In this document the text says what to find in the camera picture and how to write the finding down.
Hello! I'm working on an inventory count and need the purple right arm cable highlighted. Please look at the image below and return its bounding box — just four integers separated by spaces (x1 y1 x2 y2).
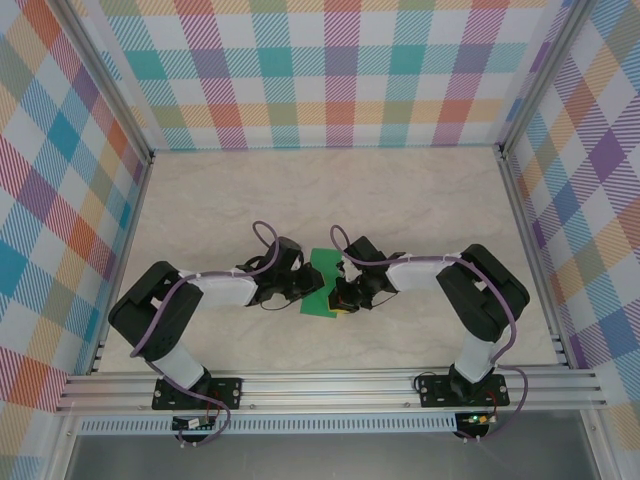
329 224 530 444

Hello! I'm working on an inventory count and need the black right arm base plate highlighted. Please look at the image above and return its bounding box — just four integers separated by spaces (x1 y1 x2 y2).
416 374 510 409

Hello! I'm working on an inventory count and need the green paper sheet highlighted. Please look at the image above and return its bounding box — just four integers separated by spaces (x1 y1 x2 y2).
298 247 346 320

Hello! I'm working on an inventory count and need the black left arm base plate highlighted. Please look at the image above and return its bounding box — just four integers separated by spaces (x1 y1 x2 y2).
152 377 245 411

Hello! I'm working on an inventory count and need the aluminium side rail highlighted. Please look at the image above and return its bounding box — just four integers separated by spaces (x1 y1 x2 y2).
497 149 571 369
87 154 154 374

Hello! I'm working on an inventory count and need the grey metal base panel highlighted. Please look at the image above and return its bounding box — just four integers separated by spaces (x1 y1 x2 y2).
64 432 601 480

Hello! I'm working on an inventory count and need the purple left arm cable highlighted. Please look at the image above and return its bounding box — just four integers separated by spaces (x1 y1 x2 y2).
129 221 281 448

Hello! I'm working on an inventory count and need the aluminium frame post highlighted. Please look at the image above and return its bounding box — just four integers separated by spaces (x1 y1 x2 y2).
62 0 154 164
497 0 599 159

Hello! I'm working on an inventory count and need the aluminium mounting rail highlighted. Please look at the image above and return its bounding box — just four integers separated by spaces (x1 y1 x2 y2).
54 367 609 414

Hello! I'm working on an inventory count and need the small black circuit board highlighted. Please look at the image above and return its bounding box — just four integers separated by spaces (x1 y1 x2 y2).
172 417 216 431

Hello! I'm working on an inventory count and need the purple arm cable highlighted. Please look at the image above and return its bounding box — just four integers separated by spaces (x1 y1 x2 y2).
329 224 530 444
129 221 281 448

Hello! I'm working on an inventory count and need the thin dark left gripper wire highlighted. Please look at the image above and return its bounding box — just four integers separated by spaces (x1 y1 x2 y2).
258 294 304 312

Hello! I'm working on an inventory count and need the perforated metal cable tray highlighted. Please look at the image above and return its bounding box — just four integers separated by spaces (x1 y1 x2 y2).
78 412 459 435

